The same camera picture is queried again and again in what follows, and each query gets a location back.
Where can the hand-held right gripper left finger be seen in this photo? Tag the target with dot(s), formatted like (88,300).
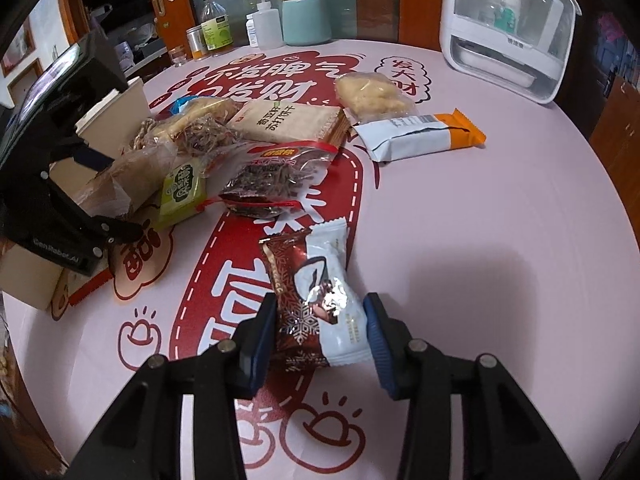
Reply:
(260,345)

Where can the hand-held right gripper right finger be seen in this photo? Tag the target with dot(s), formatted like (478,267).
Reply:
(380,350)

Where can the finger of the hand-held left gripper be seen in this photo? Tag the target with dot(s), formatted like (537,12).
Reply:
(117,230)
(97,157)

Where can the clear bag of brown bread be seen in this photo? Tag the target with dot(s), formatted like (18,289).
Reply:
(130,175)

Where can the brown and white snack packet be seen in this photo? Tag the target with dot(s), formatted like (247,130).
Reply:
(320,310)

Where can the green snack packet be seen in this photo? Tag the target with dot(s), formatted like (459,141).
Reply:
(180,192)

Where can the cardboard box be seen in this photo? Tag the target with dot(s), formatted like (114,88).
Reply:
(35,275)

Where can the clear bag of dried fish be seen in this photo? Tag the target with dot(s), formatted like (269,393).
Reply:
(200,135)

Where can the clear bag of pale pastry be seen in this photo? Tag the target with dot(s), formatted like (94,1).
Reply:
(210,107)

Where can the red-labelled bag of dark snack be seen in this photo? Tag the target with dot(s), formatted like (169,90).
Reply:
(270,180)

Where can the beige cracker packet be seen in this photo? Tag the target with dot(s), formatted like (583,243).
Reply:
(285,120)

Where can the white and orange snack packet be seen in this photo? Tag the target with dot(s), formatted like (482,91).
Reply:
(410,135)

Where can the clear bag of yellow pastry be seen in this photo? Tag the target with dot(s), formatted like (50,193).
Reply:
(370,92)

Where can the blue and white snack packet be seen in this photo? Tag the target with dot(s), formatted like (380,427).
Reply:
(181,105)

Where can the grey cluttered shelf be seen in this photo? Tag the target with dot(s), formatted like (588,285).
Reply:
(135,35)

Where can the small glass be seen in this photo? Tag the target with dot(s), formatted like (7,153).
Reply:
(177,56)

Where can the pink and red printed tablecloth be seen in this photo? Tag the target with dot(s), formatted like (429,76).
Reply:
(475,240)

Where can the metal can with orange label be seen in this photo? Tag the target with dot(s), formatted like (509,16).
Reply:
(196,42)

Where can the clear bottle with green label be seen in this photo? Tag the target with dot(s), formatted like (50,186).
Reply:
(216,30)

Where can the wooden door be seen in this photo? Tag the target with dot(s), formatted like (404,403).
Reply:
(172,0)

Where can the white pill bottle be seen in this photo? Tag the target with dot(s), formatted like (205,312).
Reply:
(251,30)

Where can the translucent squeeze wash bottle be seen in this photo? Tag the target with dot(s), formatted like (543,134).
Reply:
(267,25)

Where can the teal canister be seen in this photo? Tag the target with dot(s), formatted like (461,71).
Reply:
(306,20)

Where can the white countertop appliance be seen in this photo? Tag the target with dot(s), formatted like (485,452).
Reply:
(500,67)

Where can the wooden cabinet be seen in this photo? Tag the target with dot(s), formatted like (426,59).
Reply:
(615,110)

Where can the clear container inside appliance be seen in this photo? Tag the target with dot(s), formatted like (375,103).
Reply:
(546,22)

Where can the white bottle inside appliance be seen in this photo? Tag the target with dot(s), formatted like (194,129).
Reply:
(509,5)

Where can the wooden picture frame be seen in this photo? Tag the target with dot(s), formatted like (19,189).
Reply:
(17,55)

